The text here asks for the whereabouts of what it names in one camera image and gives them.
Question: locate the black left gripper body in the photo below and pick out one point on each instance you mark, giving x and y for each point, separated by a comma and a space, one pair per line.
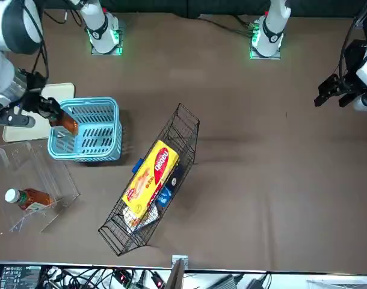
352, 84

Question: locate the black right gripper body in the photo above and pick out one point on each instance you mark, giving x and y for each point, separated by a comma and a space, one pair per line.
31, 102

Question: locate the amber tea bottle white cap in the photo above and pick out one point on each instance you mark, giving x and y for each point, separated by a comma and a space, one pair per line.
67, 123
36, 198

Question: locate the blue Oreo cookie box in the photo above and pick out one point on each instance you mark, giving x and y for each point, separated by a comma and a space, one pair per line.
165, 197

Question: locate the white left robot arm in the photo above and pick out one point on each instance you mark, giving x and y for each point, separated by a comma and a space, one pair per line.
273, 27

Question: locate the clear acrylic beverage shelf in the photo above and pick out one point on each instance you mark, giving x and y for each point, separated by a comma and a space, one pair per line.
36, 168

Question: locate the light blue plastic shopping basket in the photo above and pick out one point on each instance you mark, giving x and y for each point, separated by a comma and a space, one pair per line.
114, 144

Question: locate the yellow snack box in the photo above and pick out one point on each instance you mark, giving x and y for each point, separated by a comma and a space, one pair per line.
153, 174

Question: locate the beige plastic tray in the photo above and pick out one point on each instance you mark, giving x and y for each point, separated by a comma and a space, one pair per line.
21, 134

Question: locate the white orange cracker box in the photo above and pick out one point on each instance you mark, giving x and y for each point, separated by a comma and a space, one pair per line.
135, 221

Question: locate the dark chocolate cookie box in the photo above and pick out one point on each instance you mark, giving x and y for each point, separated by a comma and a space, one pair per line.
175, 180

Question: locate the black labelled power adapter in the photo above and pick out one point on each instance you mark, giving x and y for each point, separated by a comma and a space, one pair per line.
18, 277

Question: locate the black plug with red light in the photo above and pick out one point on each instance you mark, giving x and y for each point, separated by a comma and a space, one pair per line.
159, 281
121, 277

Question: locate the dark power adapter brick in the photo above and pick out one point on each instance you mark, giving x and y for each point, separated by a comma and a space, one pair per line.
227, 283
258, 283

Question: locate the aluminium frame post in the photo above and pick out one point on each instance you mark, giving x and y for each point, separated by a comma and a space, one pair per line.
179, 271

